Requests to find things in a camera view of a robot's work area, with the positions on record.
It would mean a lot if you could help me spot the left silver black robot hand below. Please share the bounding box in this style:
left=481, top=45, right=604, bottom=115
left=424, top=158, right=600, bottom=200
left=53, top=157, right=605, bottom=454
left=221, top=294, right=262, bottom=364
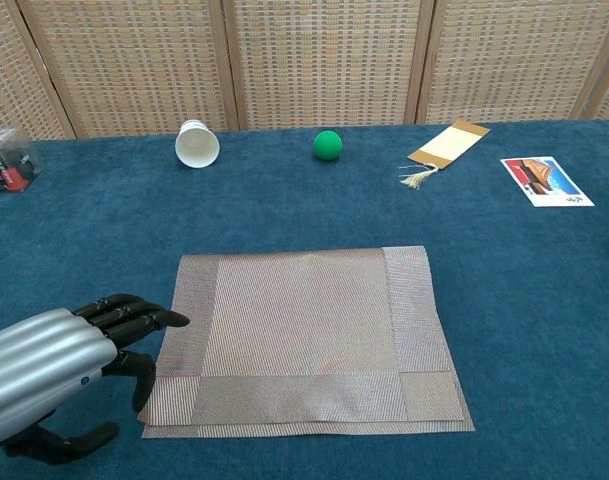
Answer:
left=0, top=292, right=192, bottom=467

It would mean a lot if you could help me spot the gray woven placemat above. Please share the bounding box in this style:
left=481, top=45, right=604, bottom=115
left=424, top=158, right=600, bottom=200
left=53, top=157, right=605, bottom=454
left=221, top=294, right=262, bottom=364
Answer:
left=136, top=244, right=476, bottom=440

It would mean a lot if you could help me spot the clear box with red item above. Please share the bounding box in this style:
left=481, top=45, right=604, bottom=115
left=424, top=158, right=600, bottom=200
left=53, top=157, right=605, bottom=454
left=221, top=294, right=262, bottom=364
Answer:
left=0, top=127, right=45, bottom=195

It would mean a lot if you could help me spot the white paper cup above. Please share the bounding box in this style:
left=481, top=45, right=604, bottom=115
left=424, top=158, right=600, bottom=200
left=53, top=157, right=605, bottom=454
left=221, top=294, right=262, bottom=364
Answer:
left=174, top=118, right=221, bottom=170

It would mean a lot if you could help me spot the green ball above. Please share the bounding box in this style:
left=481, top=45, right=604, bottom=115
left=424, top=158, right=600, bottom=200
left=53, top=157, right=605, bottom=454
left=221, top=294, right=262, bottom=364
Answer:
left=312, top=130, right=344, bottom=162

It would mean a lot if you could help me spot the beige brown tasselled bookmark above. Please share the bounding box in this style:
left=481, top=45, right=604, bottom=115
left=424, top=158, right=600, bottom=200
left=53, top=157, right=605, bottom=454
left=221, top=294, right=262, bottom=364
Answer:
left=398, top=119, right=491, bottom=191

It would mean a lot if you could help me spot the red blue picture postcard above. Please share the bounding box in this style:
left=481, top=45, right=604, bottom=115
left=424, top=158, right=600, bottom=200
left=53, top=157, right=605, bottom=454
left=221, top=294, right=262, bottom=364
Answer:
left=499, top=155, right=596, bottom=208

